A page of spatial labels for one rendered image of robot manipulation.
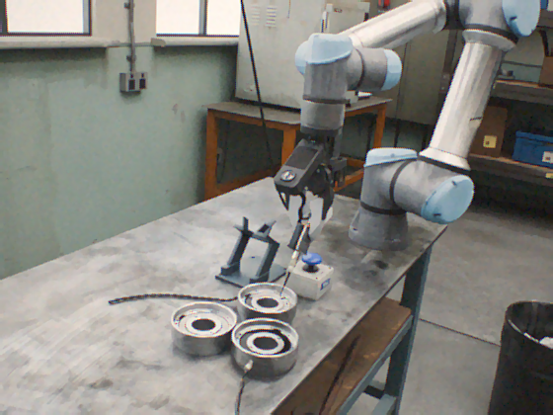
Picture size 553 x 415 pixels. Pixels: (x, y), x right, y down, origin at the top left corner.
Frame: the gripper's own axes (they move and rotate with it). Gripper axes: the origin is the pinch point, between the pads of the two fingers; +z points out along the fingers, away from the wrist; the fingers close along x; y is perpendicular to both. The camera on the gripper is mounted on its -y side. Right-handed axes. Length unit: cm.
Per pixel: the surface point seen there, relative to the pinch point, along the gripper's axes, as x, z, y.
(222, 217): 36.6, 13.2, 22.2
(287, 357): -11.7, 9.7, -22.2
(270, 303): 0.8, 11.5, -8.4
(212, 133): 155, 31, 159
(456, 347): -8, 93, 136
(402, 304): -4, 38, 56
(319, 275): -2.8, 8.6, 2.7
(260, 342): -5.0, 11.3, -19.7
